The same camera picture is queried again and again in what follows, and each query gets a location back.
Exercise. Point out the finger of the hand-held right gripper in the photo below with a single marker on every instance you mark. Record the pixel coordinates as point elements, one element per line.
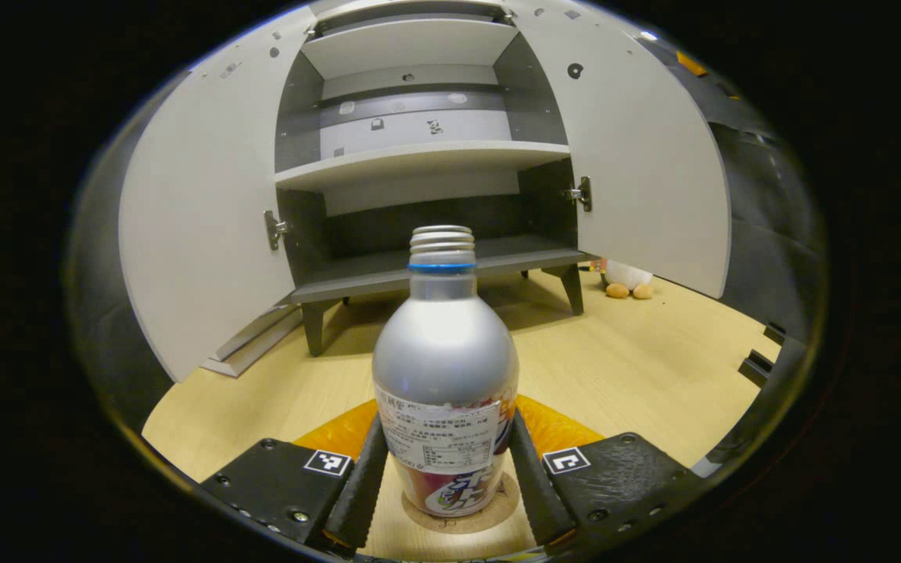
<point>691,62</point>

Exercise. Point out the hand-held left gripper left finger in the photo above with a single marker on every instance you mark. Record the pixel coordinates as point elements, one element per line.
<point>357,500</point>

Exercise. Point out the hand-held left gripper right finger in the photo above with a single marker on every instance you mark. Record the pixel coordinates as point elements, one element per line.
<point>540,500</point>

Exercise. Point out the silver bottle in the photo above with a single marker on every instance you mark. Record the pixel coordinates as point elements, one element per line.
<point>443,352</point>

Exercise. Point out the white and grey cabinet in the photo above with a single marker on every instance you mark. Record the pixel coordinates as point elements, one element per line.
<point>419,156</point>

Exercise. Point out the white flat board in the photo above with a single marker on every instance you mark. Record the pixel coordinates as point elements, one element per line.
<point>251,348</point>

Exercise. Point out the black backdrop cloth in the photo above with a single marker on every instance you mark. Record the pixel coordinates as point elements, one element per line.
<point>98,313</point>
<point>763,234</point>

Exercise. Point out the plush penguin toy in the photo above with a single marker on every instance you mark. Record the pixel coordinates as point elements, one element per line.
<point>626,275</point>

